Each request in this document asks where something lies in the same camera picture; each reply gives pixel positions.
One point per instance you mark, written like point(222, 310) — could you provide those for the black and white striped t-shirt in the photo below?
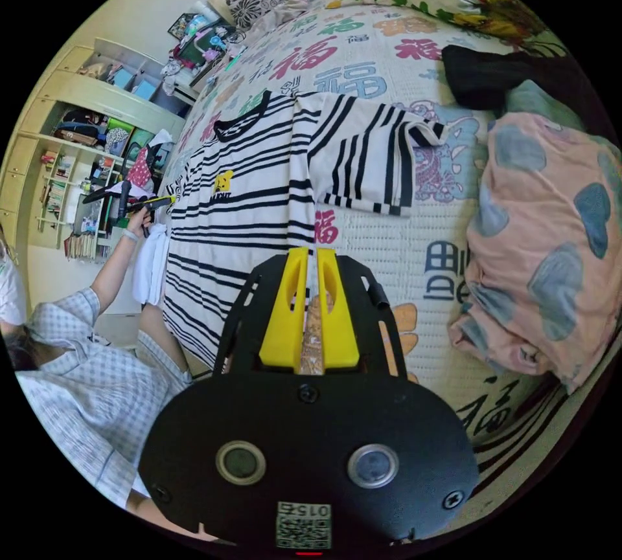
point(252, 191)

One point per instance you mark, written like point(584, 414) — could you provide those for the bed with printed quilt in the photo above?
point(389, 239)

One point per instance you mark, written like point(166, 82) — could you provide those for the pale green shelf cupboard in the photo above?
point(73, 147)

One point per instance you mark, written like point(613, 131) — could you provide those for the cluttered bedside table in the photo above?
point(201, 45)

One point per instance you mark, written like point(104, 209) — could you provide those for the person's left forearm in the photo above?
point(114, 264)

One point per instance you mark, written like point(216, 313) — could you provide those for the white cloth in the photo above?
point(151, 264)

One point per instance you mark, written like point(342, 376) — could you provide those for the person's left hand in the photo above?
point(140, 222)

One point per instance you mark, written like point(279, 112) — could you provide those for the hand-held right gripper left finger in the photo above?
point(282, 317)

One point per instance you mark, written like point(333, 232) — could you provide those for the black garment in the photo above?
point(500, 77)

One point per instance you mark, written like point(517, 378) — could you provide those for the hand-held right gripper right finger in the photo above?
point(341, 327)

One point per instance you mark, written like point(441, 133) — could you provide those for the person's body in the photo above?
point(87, 385)

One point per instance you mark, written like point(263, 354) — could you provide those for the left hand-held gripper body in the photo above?
point(104, 196)

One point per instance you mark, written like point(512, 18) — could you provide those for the pink blanket with blue hearts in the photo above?
point(534, 239)

